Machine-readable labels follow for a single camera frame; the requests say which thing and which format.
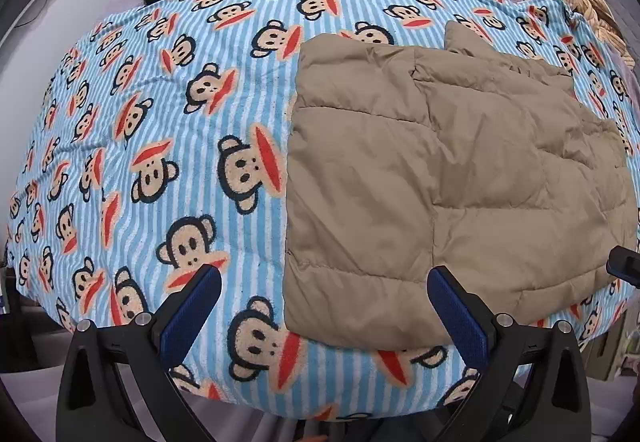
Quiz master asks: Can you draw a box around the blue striped monkey blanket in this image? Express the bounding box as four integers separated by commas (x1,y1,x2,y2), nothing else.
8,0,639,419

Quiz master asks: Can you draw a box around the tan quilted down jacket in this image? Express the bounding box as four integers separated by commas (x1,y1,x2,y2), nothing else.
282,22,637,350

